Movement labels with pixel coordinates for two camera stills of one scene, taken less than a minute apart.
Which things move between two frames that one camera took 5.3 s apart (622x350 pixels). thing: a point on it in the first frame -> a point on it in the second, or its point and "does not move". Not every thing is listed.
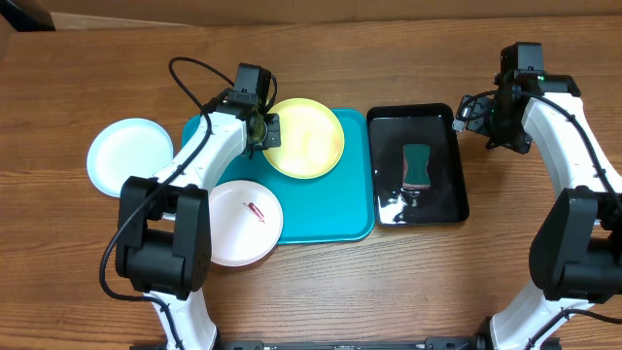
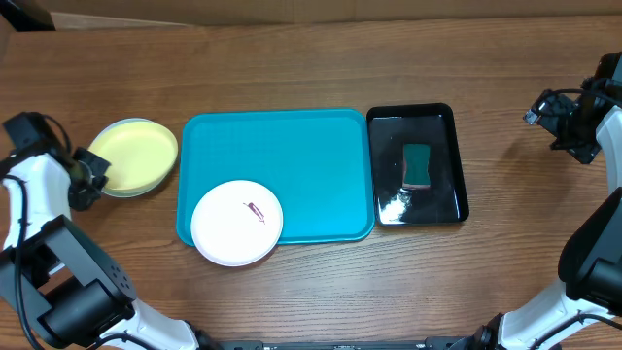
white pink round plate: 246,220 does not move
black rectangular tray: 391,126 does not move
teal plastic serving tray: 336,207 does not move
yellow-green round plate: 311,138 -> 141,154
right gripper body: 472,119 -> 562,122
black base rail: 434,343 does not move
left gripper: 272,139 -> 97,165
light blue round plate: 124,148 does not move
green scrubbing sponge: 416,157 does not move
